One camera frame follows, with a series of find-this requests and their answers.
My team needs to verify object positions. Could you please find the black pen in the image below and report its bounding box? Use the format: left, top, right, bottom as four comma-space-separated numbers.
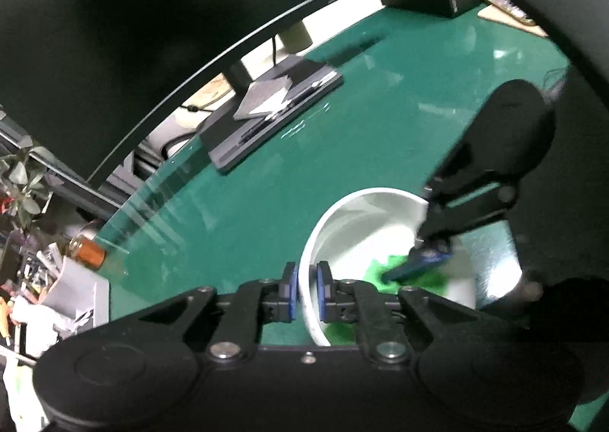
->
240, 77, 334, 142

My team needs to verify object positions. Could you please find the smartphone in yellow case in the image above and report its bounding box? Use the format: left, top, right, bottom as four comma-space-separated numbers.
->
480, 0, 536, 26

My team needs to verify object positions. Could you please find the grey monitor stand base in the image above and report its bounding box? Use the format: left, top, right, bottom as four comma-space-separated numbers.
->
200, 56, 344, 173

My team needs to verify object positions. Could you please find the grey notepad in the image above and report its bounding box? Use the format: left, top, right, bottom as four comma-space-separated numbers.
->
233, 77, 293, 120

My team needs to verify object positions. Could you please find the potted plant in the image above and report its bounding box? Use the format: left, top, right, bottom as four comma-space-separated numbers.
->
0, 142, 53, 233

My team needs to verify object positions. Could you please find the grey desk organizer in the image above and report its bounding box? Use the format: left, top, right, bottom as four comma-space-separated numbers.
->
43, 257, 111, 333

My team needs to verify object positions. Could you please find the orange jar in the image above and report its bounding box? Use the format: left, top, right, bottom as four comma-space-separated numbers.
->
69, 232, 106, 268

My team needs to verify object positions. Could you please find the black curved monitor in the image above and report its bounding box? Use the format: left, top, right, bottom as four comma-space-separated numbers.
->
0, 0, 381, 190

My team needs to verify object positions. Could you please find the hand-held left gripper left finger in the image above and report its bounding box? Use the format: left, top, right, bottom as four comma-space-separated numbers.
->
138, 262, 300, 362

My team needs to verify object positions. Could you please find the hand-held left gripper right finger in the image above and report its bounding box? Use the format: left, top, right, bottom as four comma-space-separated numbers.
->
316, 261, 477, 365

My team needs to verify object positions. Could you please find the cork mouse pad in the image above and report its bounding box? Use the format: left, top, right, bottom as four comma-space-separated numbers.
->
477, 4, 550, 37

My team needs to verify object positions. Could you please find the olive green cup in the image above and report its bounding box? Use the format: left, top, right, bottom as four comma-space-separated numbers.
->
278, 20, 312, 52

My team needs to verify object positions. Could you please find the green cleaning cloth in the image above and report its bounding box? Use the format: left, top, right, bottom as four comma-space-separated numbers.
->
328, 253, 450, 347

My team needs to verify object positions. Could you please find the white bowl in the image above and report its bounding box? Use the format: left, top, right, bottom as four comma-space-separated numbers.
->
301, 188, 477, 347

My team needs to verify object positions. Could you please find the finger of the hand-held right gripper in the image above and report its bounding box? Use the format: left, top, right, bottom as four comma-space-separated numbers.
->
382, 166, 520, 284

